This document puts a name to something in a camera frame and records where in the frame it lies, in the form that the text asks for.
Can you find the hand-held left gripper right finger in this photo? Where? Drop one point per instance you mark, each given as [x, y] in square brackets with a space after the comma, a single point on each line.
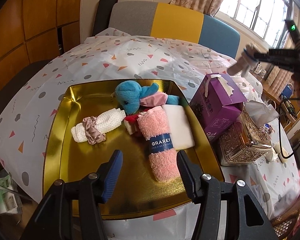
[187, 177]

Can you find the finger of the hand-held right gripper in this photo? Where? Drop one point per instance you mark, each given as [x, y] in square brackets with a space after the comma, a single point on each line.
[262, 55]

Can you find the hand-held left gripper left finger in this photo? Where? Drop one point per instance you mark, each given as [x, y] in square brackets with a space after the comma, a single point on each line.
[112, 177]

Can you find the gold metal tray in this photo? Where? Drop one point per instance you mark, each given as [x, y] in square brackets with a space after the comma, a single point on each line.
[130, 180]

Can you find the pink towel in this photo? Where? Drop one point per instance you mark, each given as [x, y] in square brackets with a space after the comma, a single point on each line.
[162, 165]

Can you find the beige socks blue band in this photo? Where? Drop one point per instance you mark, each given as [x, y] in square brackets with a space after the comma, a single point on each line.
[236, 66]

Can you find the white sponge block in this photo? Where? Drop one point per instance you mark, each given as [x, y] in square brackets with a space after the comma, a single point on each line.
[180, 127]

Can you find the small beige satin scrunchie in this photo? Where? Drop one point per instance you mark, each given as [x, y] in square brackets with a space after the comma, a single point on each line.
[90, 130]

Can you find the white waffle cloth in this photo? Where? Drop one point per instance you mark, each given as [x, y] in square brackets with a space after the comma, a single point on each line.
[107, 121]

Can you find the red plush stocking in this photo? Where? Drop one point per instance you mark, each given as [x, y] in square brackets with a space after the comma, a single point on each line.
[132, 118]

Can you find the blue plush elephant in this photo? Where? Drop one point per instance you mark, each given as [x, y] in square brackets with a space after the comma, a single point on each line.
[130, 95]

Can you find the wooden desk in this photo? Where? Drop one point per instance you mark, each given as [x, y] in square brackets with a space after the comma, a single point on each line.
[270, 86]

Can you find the blue folding chair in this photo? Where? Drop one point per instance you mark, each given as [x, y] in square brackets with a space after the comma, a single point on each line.
[287, 90]

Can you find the barred window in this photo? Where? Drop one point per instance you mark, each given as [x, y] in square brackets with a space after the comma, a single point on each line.
[252, 5]

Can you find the white tissue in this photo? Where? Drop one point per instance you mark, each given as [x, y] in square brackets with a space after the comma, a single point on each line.
[260, 112]

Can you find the gold embossed tissue box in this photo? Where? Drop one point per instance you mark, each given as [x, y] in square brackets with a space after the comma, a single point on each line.
[242, 145]

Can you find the purple cardboard box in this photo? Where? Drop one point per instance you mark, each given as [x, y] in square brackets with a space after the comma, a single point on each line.
[215, 110]

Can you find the grey yellow blue chair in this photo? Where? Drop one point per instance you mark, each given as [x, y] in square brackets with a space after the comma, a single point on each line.
[175, 20]

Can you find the green white packet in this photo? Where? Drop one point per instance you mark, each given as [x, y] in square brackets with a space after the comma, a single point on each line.
[5, 195]

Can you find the rattan chair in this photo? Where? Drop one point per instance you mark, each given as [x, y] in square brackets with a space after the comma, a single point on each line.
[285, 226]

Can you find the patterned plastic tablecloth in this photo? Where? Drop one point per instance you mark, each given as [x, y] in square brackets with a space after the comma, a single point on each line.
[90, 62]

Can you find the black rolled mat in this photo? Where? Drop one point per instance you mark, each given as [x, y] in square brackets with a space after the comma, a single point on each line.
[102, 15]

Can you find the wooden wardrobe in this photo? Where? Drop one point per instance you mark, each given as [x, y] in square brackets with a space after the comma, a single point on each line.
[27, 17]

